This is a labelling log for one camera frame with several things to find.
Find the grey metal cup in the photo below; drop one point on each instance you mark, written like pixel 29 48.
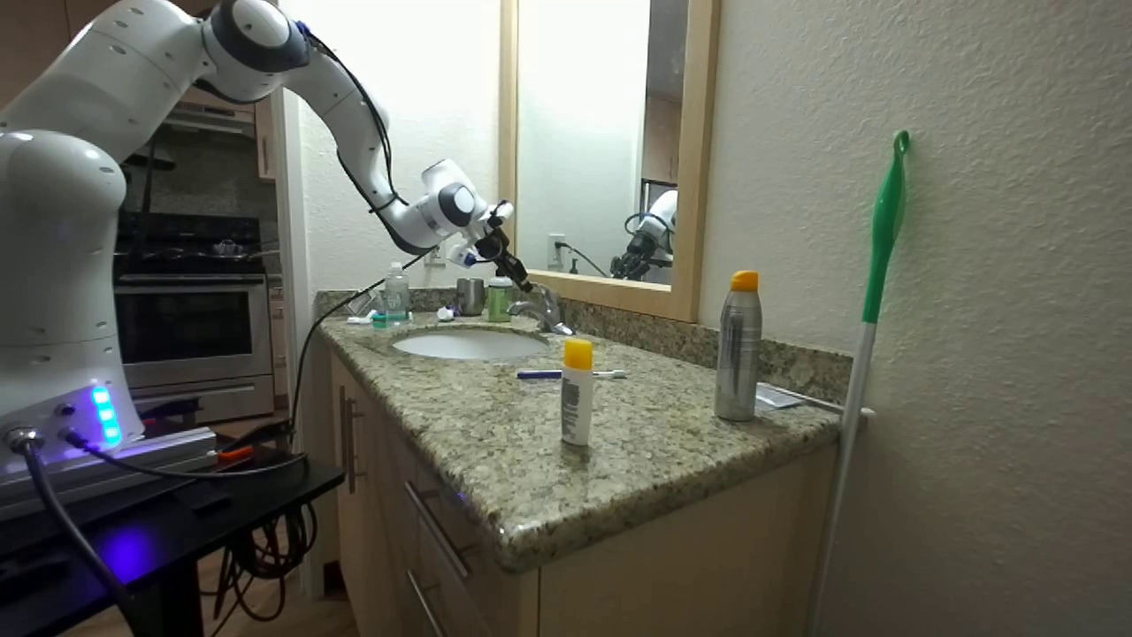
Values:
pixel 469 295

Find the green handled mop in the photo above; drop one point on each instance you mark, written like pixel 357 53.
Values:
pixel 887 222

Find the white oval sink basin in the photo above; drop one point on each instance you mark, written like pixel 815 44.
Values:
pixel 473 344

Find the beige wooden vanity cabinet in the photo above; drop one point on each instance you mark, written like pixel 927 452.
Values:
pixel 671 521

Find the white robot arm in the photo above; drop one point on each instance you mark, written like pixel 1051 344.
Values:
pixel 113 91

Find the blue white toothbrush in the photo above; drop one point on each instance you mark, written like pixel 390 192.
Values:
pixel 557 373

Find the wood framed wall mirror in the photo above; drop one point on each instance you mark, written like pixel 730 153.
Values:
pixel 605 137

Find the white paper on counter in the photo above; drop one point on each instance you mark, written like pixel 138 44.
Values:
pixel 783 399

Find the green cup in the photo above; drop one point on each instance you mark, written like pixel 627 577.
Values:
pixel 497 298

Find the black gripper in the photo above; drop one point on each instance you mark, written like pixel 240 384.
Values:
pixel 493 244

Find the clear soap bottle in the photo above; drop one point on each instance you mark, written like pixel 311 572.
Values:
pixel 398 290

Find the white bottle yellow cap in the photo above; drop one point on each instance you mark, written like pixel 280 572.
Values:
pixel 578 355

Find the silver spray can orange cap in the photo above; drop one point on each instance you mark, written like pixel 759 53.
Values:
pixel 739 347

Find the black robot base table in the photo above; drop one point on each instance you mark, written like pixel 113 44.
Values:
pixel 149 539

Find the chrome tap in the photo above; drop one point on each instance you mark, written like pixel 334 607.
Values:
pixel 548 311

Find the stainless steel oven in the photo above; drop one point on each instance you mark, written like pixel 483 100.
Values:
pixel 193 282

